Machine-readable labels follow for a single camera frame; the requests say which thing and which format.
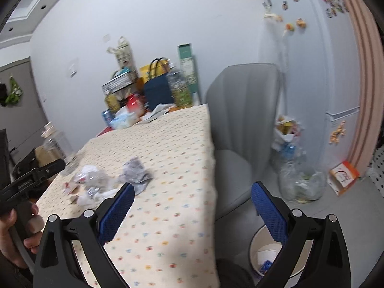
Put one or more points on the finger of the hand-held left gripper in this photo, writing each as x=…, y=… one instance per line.
x=42, y=171

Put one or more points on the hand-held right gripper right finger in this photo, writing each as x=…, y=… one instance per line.
x=270, y=213

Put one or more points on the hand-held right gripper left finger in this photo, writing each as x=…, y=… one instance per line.
x=117, y=213

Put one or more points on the white trash bin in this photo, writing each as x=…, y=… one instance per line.
x=255, y=247

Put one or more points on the grey plastic bag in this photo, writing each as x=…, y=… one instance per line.
x=136, y=172

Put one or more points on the clear plastic wrapper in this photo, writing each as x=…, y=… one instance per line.
x=91, y=175

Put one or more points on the person's left hand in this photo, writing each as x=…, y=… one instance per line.
x=9, y=240

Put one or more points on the tan padded chair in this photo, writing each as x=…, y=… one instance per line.
x=45, y=156

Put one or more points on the clear plastic water jug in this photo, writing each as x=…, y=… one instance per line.
x=58, y=150

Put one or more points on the clear plastic bag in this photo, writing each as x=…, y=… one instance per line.
x=303, y=181

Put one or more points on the grey door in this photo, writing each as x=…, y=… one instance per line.
x=27, y=111

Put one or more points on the red table mat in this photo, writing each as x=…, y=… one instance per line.
x=105, y=132

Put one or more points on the floral tablecloth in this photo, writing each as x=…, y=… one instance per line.
x=168, y=156

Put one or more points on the white bag of rubbish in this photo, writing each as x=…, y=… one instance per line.
x=286, y=135

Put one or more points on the orange and white box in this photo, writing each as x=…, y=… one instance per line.
x=343, y=177

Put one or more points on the blue drink can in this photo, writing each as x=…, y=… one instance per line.
x=106, y=116

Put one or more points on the black hanging item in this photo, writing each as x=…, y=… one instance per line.
x=3, y=94

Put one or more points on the blue and white tissue box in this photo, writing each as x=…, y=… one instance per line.
x=123, y=120

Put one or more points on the orange giraffe fridge magnet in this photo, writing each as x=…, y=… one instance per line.
x=337, y=132

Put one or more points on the grey upholstered chair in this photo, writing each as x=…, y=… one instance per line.
x=240, y=111

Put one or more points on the white paper towel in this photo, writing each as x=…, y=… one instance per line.
x=159, y=111

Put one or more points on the red bottle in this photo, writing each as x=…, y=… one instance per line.
x=134, y=103

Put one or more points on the black pegboard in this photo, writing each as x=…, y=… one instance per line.
x=376, y=168

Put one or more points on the navy tote bag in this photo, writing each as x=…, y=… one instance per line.
x=157, y=93

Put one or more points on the clear bottle with yellow drink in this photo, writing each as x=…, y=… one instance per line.
x=180, y=90

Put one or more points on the white refrigerator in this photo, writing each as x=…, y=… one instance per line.
x=312, y=81

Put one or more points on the yellow snack bag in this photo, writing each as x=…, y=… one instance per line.
x=145, y=72

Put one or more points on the beige gift bag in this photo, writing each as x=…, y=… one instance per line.
x=124, y=52

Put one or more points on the green carton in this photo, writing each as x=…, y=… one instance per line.
x=187, y=63

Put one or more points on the orange round fridge magnet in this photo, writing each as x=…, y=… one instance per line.
x=289, y=26

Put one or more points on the yellow bear fridge magnet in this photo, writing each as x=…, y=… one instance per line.
x=301, y=22

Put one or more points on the white wall switch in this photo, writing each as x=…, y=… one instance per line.
x=107, y=38

